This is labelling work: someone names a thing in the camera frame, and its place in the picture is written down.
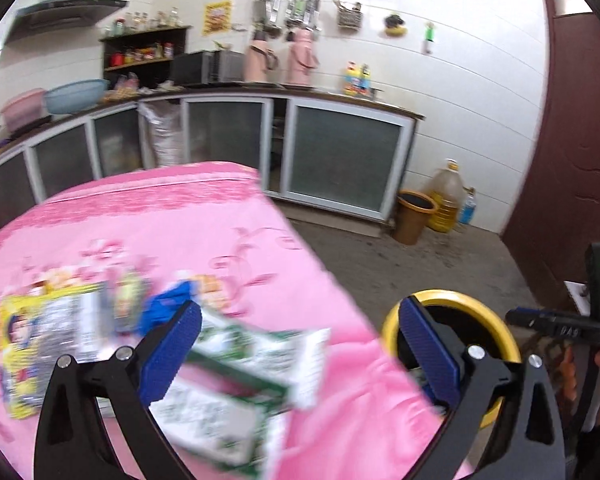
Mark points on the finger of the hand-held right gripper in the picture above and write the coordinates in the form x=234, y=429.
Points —
x=560, y=327

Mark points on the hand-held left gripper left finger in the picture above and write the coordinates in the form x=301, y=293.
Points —
x=172, y=350

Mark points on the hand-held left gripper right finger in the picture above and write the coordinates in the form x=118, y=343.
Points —
x=427, y=350

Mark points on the blue cloth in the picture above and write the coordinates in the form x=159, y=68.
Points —
x=165, y=305

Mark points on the yellow rimmed bin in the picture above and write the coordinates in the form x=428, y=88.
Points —
x=480, y=310

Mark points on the green white packet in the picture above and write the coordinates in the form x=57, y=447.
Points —
x=220, y=410

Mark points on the yellow snack packet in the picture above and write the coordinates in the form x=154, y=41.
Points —
x=45, y=340

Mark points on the pink floral tablecloth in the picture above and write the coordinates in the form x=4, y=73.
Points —
x=180, y=220

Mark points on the brown plastic bucket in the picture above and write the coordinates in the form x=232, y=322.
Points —
x=412, y=220

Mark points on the small water bottle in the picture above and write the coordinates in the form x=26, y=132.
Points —
x=467, y=209

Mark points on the brown wooden door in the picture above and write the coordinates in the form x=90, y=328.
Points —
x=570, y=135

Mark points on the large cooking oil bottle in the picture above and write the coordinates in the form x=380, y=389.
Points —
x=447, y=200

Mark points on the kitchen cabinet with glass doors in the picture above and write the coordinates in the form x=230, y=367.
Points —
x=340, y=155

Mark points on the white sack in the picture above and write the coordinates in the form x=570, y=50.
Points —
x=162, y=135

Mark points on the snack bags in plastic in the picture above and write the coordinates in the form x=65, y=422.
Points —
x=125, y=90

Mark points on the blue plastic basket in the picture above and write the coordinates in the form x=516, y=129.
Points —
x=75, y=97

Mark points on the pink plastic basin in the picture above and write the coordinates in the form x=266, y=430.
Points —
x=22, y=110

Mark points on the microwave oven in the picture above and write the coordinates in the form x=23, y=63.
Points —
x=200, y=67

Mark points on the green white brush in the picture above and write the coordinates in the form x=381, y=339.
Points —
x=428, y=40

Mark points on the row of spice jars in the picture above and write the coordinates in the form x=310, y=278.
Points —
x=142, y=54

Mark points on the pink thermos flask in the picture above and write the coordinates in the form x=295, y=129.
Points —
x=257, y=62
x=300, y=62

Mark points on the dark corner shelf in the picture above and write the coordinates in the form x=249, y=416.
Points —
x=180, y=42

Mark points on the yellow sponge holder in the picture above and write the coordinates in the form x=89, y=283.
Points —
x=396, y=26

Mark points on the row of seasoning bottles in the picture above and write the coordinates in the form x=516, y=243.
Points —
x=145, y=21

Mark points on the range hood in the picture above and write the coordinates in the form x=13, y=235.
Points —
x=65, y=10

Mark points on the row of hanging kitchen utensils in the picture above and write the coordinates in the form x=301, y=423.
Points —
x=285, y=7

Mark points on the yellow wall poster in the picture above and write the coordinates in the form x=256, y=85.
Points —
x=217, y=17

